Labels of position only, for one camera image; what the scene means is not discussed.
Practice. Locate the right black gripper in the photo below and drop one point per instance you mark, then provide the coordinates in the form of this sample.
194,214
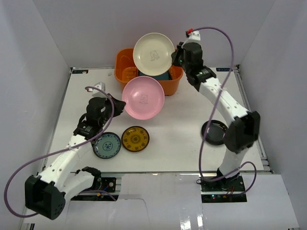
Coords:
180,50

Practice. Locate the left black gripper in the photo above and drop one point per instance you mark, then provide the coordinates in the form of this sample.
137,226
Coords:
115,106

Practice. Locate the teal square plate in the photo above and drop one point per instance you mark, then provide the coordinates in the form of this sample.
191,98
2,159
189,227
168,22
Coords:
162,77

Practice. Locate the cream round plate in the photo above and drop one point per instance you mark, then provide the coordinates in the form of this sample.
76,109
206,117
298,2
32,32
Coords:
152,54

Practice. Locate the pink round plate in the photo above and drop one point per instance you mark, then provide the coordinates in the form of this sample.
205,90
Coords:
144,97

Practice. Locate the yellow patterned round plate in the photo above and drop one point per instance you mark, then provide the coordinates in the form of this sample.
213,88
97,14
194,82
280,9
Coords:
135,138

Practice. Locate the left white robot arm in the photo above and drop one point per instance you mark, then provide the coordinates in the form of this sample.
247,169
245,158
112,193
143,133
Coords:
48,192

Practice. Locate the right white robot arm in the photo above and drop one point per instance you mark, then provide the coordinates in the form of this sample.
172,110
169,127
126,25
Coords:
243,125

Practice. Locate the orange plastic bin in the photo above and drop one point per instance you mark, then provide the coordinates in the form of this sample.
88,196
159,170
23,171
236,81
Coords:
125,70

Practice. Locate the blue patterned round plate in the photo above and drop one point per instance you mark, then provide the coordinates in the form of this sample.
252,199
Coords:
107,146

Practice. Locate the right blue table label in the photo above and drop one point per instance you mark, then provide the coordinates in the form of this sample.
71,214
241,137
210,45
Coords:
224,69

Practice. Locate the blue table label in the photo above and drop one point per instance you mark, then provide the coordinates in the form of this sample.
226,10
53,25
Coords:
224,69
79,71

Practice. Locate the left blue table label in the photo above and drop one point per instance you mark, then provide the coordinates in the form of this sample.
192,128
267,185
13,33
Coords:
79,71

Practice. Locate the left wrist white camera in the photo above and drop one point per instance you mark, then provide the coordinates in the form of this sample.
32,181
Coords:
97,93

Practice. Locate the wrist white camera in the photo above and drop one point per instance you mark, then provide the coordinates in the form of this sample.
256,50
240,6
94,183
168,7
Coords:
193,35
97,93

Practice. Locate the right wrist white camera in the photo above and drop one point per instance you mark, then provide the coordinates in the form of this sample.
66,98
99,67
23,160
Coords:
193,35

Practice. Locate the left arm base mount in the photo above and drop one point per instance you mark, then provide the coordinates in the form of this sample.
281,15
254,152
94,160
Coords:
107,184

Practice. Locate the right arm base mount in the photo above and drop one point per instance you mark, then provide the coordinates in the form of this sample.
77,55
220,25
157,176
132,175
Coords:
219,192

